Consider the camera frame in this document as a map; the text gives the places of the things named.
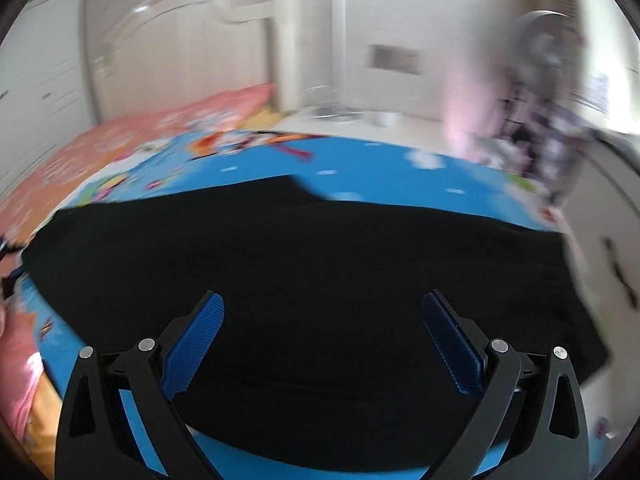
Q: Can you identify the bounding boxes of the blue cartoon printed bed sheet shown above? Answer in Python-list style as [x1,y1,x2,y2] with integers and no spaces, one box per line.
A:
[10,127,566,480]

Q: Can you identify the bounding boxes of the grey wall socket panel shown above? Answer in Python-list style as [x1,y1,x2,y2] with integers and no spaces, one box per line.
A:
[367,45,421,77]

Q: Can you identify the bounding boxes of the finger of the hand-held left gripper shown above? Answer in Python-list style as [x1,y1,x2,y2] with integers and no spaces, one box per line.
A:
[0,239,27,303]

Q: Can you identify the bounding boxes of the white pole stand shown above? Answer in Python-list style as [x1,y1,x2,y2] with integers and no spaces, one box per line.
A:
[304,0,362,122]

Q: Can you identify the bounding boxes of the white wardrobe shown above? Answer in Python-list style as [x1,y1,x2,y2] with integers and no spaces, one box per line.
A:
[0,0,96,201]

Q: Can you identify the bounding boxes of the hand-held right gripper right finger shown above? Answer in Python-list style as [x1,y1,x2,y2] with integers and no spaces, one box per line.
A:
[421,289,591,480]

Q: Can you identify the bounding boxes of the grey standing fan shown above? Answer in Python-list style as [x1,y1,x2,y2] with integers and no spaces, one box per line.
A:
[507,10,587,196]

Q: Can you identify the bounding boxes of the pink printed pillow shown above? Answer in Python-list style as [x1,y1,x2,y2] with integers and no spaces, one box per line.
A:
[0,84,276,241]

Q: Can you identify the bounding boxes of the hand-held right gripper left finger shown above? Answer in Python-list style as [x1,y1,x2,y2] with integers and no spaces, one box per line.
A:
[54,290,226,480]

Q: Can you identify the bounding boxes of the white wooden headboard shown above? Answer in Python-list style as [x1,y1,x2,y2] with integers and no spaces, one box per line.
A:
[90,0,302,126]

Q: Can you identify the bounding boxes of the pink hanging cloth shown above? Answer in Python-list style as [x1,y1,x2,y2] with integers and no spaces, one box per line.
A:
[442,60,507,162]

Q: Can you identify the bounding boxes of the black pants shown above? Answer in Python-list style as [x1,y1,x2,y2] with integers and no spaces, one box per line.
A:
[21,175,608,448]

